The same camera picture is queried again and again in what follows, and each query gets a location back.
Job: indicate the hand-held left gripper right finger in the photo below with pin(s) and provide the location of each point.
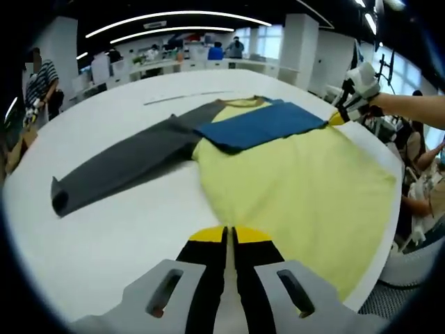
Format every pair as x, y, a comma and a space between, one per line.
313, 288

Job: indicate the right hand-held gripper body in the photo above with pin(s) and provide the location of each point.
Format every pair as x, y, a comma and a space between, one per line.
365, 80

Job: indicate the brown cardboard box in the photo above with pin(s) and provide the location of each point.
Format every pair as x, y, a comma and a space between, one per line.
21, 149

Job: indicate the yellow grey blue garment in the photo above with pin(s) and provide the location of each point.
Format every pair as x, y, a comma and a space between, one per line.
278, 181

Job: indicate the long white ceiling light strip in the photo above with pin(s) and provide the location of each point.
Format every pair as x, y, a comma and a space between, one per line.
174, 14

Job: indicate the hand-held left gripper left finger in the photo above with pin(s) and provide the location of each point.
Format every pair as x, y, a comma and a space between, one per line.
153, 288

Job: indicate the short white ceiling light strip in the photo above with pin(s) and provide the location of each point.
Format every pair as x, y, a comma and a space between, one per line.
174, 30

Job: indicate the white counter cabinets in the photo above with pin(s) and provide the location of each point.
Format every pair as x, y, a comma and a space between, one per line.
156, 71

